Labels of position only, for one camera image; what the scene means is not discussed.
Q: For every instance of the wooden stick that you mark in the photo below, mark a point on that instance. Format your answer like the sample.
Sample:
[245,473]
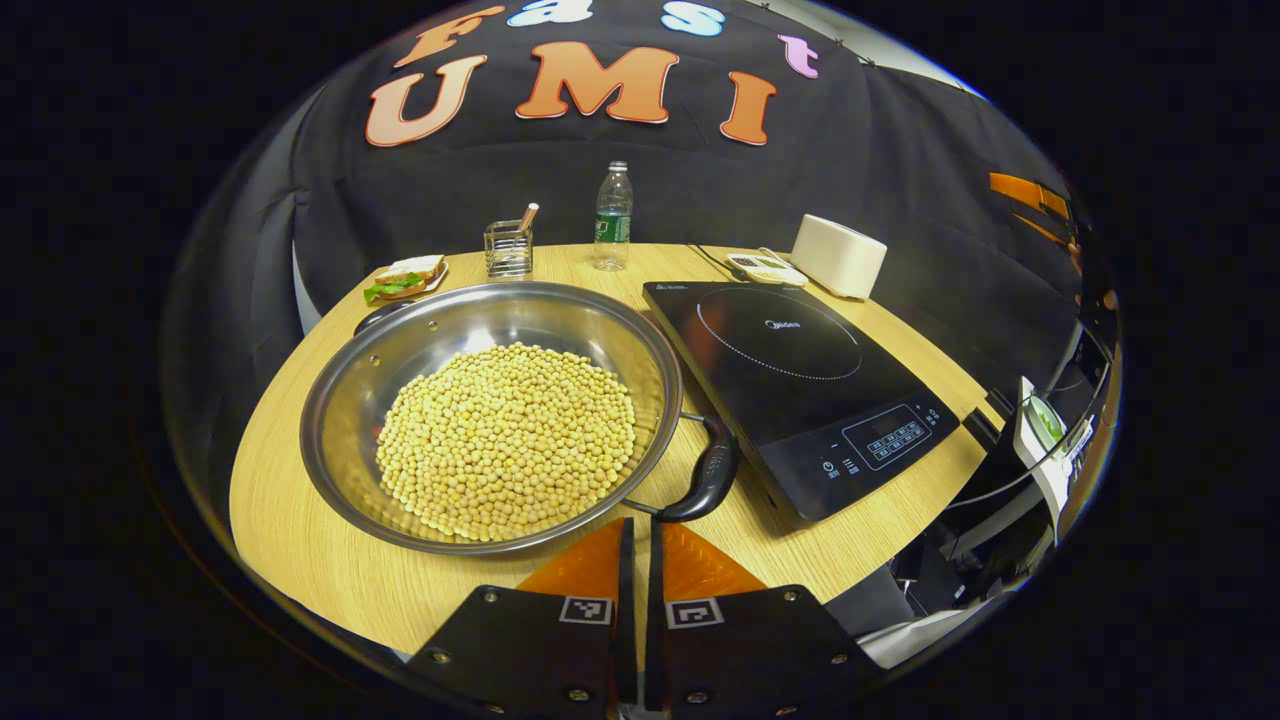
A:
[528,215]

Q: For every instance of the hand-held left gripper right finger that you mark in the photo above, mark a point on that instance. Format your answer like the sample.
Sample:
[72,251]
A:
[653,600]

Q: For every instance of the white divided bean dish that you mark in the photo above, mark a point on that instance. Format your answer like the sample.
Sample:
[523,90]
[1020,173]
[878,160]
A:
[765,268]

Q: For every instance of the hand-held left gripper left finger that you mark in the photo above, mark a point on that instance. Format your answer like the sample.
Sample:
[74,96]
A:
[627,600]

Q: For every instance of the black induction cooktop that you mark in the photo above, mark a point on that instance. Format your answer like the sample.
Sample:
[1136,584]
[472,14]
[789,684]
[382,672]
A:
[780,400]

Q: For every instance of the stainless steel pot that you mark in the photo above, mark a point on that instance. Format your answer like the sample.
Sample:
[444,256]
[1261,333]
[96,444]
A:
[450,320]

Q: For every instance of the clear plastic water bottle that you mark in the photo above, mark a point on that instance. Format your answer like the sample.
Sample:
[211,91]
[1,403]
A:
[612,225]

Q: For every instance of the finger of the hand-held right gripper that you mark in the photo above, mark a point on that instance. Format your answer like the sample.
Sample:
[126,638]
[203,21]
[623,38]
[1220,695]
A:
[1025,190]
[1042,230]

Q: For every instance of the white toaster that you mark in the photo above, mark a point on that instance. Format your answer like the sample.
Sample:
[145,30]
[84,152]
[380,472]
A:
[835,255]

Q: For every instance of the sandwich with lettuce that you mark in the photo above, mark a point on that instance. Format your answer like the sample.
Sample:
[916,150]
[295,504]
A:
[405,278]

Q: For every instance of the pile of soybeans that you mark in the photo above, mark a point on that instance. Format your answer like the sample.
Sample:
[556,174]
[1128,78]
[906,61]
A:
[505,440]

